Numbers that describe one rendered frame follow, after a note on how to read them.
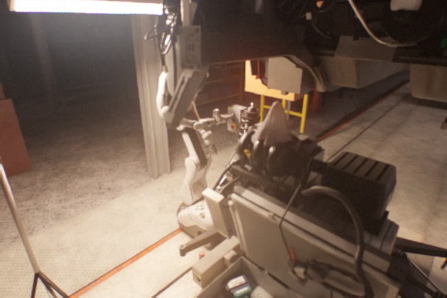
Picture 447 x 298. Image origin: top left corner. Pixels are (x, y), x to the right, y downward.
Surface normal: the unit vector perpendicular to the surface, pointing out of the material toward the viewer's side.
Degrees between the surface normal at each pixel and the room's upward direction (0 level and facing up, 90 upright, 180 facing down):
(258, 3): 86
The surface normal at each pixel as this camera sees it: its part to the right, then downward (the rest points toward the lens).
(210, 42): 0.68, 0.27
